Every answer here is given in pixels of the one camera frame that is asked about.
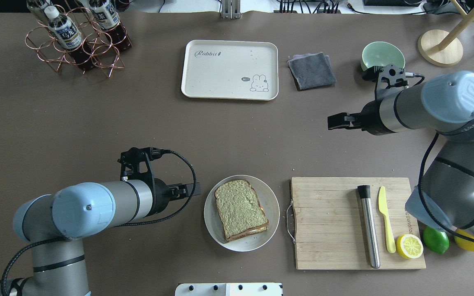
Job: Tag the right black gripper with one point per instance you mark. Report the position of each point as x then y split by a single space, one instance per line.
371 118

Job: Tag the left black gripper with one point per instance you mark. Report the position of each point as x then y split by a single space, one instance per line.
161 194

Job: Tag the bread slice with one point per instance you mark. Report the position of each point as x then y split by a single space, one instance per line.
249 232
238 207

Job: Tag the white round plate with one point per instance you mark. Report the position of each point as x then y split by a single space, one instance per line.
269 203

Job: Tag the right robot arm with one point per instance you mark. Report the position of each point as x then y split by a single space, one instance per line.
444 196

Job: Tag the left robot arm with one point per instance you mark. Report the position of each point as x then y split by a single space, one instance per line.
54 226

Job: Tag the cream rabbit tray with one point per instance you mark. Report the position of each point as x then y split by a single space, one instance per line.
218 69

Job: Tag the grey folded cloth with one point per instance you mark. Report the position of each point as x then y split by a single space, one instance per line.
312 70

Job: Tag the bread slice on plate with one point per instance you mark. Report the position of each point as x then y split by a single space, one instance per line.
249 232

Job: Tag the green bowl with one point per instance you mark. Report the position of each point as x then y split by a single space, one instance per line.
381 53

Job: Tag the wooden cutting board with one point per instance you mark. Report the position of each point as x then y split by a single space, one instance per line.
329 229

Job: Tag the wooden mug tree stand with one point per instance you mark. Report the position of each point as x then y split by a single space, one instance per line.
442 48

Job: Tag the yellow plastic knife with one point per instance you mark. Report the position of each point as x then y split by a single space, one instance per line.
388 231

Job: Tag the half cut lemon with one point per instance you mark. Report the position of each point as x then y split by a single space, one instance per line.
409 246

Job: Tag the green lime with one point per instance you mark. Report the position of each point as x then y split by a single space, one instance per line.
436 241

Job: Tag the lower yellow lemon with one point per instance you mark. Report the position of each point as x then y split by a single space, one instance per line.
462 243

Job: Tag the upper bottle in rack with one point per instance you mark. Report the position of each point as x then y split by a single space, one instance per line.
69 37

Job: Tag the lower left bottle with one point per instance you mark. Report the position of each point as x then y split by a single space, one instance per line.
105 14

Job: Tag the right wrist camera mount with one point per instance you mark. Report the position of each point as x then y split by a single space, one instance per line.
389 79

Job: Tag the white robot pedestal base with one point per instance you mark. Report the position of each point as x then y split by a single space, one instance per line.
230 289

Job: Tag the copper wire bottle rack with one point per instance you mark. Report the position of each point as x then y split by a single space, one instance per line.
88 36

